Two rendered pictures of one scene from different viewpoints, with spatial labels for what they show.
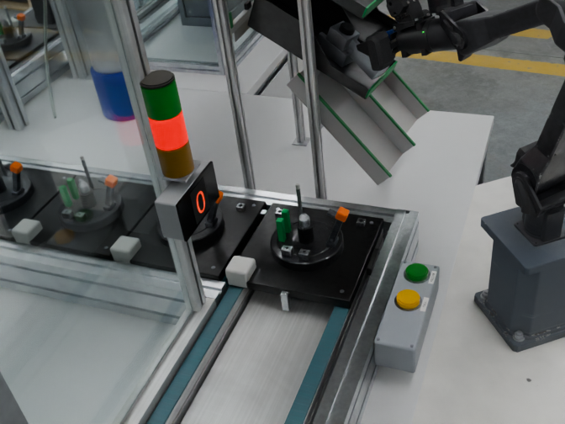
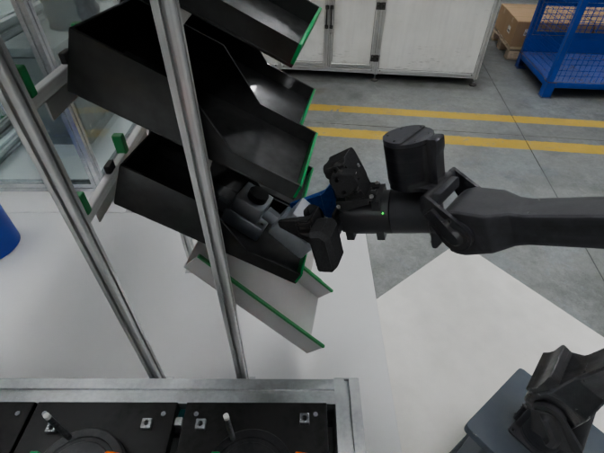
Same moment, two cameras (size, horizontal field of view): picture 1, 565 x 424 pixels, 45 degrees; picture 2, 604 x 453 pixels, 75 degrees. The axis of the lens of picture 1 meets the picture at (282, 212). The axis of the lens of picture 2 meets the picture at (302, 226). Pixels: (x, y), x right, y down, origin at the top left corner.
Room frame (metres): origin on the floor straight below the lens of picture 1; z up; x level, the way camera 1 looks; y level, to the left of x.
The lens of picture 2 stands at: (0.82, -0.03, 1.65)
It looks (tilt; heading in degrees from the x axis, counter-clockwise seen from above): 42 degrees down; 335
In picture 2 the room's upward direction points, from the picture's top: straight up
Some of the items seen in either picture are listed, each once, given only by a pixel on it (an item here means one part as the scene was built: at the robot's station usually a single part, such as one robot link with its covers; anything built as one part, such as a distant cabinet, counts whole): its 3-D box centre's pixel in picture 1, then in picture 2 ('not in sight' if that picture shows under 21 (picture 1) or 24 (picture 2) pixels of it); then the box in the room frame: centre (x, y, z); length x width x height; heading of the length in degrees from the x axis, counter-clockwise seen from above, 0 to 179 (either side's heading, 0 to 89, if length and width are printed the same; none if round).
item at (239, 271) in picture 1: (240, 272); not in sight; (0.97, 0.09, 0.97); 0.05 x 0.05 x 0.04; 65
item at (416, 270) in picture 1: (416, 273); not in sight; (0.91, -0.23, 0.96); 0.04 x 0.04 x 0.02
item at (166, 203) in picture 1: (174, 151); not in sight; (0.89, 0.15, 1.29); 0.12 x 0.05 x 0.25; 155
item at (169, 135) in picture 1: (168, 127); not in sight; (0.89, 0.15, 1.33); 0.05 x 0.05 x 0.05
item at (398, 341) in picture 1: (408, 313); not in sight; (0.85, -0.20, 0.93); 0.21 x 0.07 x 0.06; 155
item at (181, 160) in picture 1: (175, 156); not in sight; (0.89, 0.15, 1.28); 0.05 x 0.05 x 0.05
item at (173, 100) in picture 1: (161, 97); not in sight; (0.89, 0.15, 1.38); 0.05 x 0.05 x 0.05
